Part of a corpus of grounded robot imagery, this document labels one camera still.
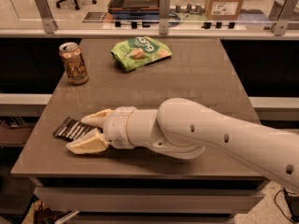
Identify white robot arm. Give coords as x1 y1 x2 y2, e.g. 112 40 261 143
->
66 98 299 193

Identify green rice chip bag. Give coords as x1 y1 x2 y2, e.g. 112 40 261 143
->
111 36 172 71

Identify metal glass bracket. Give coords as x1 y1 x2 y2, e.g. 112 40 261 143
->
159 0 170 35
35 0 58 34
271 0 299 36

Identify right metal glass bracket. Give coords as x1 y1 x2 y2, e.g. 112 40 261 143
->
271 0 299 36

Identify middle metal glass bracket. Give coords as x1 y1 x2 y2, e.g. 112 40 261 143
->
159 0 170 35

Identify left metal glass bracket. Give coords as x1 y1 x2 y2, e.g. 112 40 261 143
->
35 0 58 34

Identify cardboard box with label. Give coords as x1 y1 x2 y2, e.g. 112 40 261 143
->
205 0 244 20

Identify orange drink can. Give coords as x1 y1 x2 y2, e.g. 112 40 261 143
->
59 42 89 85

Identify black rxbar chocolate wrapper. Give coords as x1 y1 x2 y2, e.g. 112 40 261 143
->
53 118 95 141

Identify black power adapter with cable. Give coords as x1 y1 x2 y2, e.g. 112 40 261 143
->
274 188 299 224

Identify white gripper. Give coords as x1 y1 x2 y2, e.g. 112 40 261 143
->
66 106 136 154

